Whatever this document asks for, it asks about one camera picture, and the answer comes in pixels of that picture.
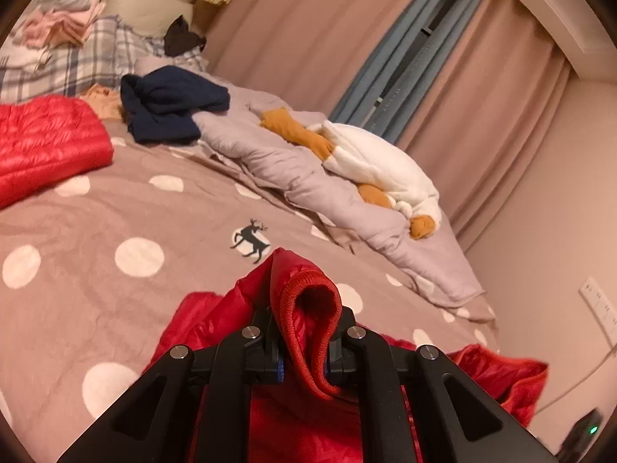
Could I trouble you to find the white goose plush toy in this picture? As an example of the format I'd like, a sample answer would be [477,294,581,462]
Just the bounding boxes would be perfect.
[260,108,442,241]

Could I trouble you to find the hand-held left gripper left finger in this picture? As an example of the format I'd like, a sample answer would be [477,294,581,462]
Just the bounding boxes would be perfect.
[57,306,285,463]

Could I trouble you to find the blue curtain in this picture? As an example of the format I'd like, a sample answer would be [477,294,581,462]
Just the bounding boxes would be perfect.
[330,0,464,126]
[371,0,497,143]

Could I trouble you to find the white power cable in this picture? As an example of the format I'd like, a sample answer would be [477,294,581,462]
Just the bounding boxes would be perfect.
[533,345,617,416]

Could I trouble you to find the peach cloth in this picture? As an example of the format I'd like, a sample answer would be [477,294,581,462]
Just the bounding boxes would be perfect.
[79,83,127,121]

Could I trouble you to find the white wall socket strip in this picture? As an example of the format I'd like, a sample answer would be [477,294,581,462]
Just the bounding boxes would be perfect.
[578,276,617,343]

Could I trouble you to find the black cloth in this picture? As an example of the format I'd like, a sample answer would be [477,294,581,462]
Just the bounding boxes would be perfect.
[164,15,207,57]

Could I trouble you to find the pink folded clothes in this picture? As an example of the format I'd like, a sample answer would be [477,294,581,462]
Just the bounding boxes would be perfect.
[17,2,104,49]

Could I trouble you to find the beige pillow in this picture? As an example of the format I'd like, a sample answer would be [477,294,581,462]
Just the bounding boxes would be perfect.
[103,0,196,37]

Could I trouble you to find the navy blue garment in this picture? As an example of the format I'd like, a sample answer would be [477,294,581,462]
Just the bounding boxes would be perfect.
[120,65,231,144]

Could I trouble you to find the folded light red puffer jacket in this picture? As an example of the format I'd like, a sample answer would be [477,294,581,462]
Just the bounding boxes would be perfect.
[0,95,114,210]

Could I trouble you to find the white folded clothes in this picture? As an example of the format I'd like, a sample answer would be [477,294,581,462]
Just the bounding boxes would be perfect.
[0,39,54,69]

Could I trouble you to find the pink curtain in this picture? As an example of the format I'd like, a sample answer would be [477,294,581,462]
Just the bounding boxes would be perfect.
[395,0,579,252]
[205,0,444,126]

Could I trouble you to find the lilac duvet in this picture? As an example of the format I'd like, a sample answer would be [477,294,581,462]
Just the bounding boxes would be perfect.
[135,55,485,309]

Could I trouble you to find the plaid blanket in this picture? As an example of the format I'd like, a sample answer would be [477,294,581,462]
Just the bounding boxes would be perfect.
[0,14,210,104]

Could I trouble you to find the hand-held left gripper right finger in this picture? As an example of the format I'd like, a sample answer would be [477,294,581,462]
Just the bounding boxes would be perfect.
[325,306,557,463]

